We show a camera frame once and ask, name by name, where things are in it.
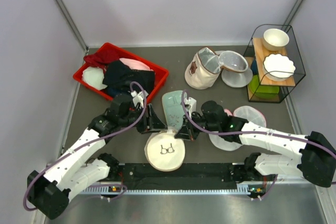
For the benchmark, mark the black wire shelf rack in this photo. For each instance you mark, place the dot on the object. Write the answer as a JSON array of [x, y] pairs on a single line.
[[293, 53]]

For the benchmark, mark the pink garment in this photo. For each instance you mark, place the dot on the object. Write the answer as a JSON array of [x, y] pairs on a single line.
[[135, 64]]

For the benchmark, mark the light green ceramic tray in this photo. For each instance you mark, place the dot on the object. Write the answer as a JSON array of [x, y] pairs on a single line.
[[173, 110]]

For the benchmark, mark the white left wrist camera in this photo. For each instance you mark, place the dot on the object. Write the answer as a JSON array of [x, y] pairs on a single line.
[[138, 98]]

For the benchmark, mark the dark blue garment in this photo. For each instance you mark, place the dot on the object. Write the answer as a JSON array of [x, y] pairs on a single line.
[[119, 76]]

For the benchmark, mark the cream bear laundry bag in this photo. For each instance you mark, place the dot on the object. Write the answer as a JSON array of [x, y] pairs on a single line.
[[203, 70]]

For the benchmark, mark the grey slotted cable duct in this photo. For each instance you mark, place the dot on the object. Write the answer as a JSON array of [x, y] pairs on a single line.
[[241, 189]]

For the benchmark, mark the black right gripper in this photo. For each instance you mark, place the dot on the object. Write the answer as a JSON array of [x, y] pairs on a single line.
[[184, 133]]

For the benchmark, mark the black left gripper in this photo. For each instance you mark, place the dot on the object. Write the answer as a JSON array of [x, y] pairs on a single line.
[[153, 122]]

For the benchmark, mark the wooden shelf board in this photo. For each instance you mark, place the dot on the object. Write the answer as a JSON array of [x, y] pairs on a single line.
[[260, 54]]

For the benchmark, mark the white round bowl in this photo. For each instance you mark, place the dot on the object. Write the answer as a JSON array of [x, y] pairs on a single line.
[[274, 39]]

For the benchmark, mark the red garment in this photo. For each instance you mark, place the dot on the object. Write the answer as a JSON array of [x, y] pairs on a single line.
[[101, 59]]

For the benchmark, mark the teal item behind rack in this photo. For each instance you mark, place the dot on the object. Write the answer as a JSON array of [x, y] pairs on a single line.
[[254, 67]]

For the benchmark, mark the white mesh bra laundry bag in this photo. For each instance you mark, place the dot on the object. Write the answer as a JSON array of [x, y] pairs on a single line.
[[164, 152]]

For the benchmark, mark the green container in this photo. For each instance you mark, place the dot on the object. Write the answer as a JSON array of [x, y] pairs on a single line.
[[261, 92]]

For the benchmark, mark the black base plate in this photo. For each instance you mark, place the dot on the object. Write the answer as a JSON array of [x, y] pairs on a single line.
[[190, 176]]

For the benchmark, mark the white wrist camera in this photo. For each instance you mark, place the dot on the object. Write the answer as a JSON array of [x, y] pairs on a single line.
[[138, 98], [189, 104]]

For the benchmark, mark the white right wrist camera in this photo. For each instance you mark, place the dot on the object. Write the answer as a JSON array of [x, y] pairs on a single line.
[[189, 104]]

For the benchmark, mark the white scalloped bowl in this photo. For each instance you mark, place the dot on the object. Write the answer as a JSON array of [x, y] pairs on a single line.
[[278, 68]]

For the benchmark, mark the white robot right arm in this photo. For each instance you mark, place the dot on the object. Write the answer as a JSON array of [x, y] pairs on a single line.
[[311, 157]]

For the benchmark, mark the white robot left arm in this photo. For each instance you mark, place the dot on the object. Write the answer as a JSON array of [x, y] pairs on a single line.
[[51, 190]]

